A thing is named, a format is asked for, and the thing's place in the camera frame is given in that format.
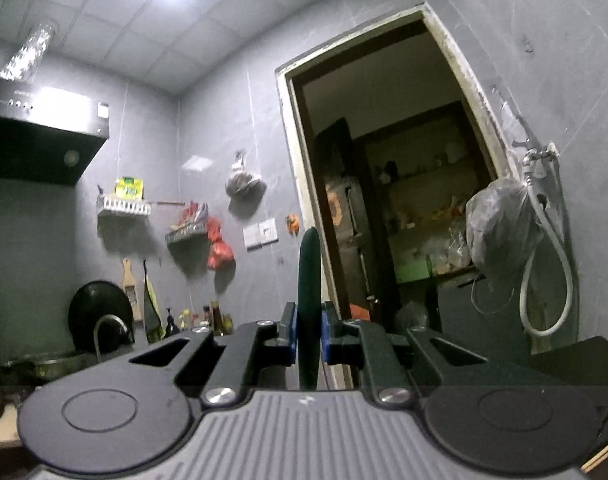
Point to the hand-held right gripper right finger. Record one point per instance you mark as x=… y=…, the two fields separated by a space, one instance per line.
x=328 y=335

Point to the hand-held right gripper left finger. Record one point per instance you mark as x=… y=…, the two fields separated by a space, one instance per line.
x=289 y=335

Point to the row of condiment bottles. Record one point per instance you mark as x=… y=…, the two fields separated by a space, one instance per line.
x=216 y=317

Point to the crumpled dark plastic bag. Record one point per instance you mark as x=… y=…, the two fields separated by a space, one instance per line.
x=411 y=317

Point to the dark wooden door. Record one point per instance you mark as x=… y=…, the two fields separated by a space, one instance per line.
x=359 y=240

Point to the red plastic bag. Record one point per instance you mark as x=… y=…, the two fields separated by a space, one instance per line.
x=220 y=255

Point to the green storage box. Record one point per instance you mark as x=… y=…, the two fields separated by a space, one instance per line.
x=414 y=271

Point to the yellow green cloth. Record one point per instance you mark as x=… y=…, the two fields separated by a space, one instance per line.
x=153 y=310

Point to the white crumpled plastic bag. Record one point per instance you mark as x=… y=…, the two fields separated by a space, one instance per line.
x=456 y=255

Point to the grey cabinet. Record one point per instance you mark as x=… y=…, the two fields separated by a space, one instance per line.
x=484 y=320

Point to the hanging mesh bag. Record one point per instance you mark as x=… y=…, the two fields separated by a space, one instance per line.
x=243 y=182

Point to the wooden brush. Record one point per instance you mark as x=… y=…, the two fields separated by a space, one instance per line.
x=129 y=272

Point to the curved sink faucet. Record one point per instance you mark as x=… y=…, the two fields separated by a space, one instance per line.
x=96 y=345

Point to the black pan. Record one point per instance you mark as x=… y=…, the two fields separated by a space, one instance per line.
x=89 y=305

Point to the grey hanging plastic bag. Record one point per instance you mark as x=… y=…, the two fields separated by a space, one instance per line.
x=499 y=225

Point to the green yellow packet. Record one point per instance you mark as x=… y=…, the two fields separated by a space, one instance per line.
x=129 y=189

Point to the wooden shelf unit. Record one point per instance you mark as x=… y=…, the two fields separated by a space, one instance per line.
x=414 y=125

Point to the metal pot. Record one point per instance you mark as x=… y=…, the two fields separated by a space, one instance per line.
x=49 y=365

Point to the black range hood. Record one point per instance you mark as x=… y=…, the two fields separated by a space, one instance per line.
x=34 y=145

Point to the white wall switch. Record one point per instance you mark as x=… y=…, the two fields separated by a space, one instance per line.
x=269 y=231
x=251 y=237

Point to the orange wall hook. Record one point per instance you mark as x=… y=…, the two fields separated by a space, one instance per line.
x=293 y=221

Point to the grey wall rack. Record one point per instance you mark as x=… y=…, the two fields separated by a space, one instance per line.
x=184 y=234

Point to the white wall rack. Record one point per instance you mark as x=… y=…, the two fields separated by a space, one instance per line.
x=124 y=206

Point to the white door frame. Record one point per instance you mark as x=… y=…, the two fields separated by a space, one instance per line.
x=289 y=110

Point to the metal wall tap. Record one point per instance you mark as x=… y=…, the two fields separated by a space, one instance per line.
x=531 y=157

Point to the small wall hook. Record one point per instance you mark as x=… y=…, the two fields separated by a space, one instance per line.
x=527 y=45

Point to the foil exhaust duct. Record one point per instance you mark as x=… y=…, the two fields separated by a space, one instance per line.
x=26 y=52

